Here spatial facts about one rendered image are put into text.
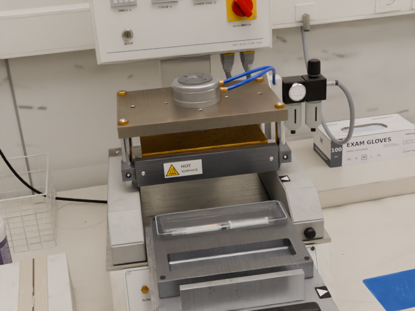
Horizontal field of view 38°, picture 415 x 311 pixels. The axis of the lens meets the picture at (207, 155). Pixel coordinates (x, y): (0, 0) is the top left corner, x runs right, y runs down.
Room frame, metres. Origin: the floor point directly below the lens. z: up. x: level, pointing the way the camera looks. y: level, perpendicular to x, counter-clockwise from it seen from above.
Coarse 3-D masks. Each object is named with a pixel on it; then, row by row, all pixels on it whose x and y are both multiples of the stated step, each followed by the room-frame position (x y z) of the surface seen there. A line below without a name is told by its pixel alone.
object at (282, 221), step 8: (240, 224) 0.73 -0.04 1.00; (248, 224) 0.73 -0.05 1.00; (256, 224) 0.73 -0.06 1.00; (264, 224) 0.73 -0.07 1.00; (272, 224) 0.73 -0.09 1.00; (280, 224) 0.74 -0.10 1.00; (176, 232) 0.72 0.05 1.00; (184, 232) 0.72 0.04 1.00; (192, 232) 0.72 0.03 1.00; (200, 232) 0.72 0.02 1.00; (208, 232) 0.72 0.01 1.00; (216, 232) 0.72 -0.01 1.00
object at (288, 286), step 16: (288, 272) 0.60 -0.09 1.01; (192, 288) 0.58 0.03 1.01; (208, 288) 0.58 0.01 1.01; (224, 288) 0.58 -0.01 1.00; (240, 288) 0.59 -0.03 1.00; (256, 288) 0.59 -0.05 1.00; (272, 288) 0.59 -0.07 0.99; (288, 288) 0.59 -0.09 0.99; (304, 288) 0.62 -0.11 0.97; (160, 304) 0.61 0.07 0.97; (176, 304) 0.60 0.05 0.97; (192, 304) 0.58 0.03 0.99; (208, 304) 0.58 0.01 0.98; (224, 304) 0.58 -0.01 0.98; (240, 304) 0.59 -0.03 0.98; (256, 304) 0.59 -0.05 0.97; (272, 304) 0.59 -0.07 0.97; (288, 304) 0.59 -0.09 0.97; (320, 304) 0.59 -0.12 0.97
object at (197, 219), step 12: (252, 204) 0.78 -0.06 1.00; (264, 204) 0.78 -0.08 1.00; (276, 204) 0.78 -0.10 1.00; (156, 216) 0.77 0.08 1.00; (168, 216) 0.76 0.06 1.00; (180, 216) 0.76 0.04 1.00; (192, 216) 0.76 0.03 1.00; (204, 216) 0.76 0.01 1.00; (216, 216) 0.76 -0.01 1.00; (228, 216) 0.75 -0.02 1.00; (240, 216) 0.75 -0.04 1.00; (252, 216) 0.75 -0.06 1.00; (264, 216) 0.75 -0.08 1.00; (276, 216) 0.74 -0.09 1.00; (168, 228) 0.73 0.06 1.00; (180, 228) 0.73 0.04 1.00; (192, 228) 0.73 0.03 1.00
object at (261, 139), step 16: (224, 128) 0.96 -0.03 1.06; (240, 128) 0.95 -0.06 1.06; (256, 128) 0.95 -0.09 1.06; (144, 144) 0.91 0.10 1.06; (160, 144) 0.91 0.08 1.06; (176, 144) 0.90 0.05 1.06; (192, 144) 0.90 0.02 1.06; (208, 144) 0.89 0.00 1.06; (224, 144) 0.89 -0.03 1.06; (240, 144) 0.89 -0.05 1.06
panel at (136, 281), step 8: (312, 248) 0.78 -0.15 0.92; (312, 256) 0.78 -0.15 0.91; (128, 272) 0.75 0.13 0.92; (136, 272) 0.75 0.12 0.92; (144, 272) 0.75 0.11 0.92; (320, 272) 0.77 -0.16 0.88; (128, 280) 0.75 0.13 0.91; (136, 280) 0.75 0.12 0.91; (144, 280) 0.75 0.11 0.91; (128, 288) 0.74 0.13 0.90; (136, 288) 0.74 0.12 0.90; (144, 288) 0.73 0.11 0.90; (128, 296) 0.74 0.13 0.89; (136, 296) 0.74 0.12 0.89; (144, 296) 0.74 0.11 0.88; (128, 304) 0.73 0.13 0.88; (136, 304) 0.73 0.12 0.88; (144, 304) 0.73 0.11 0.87
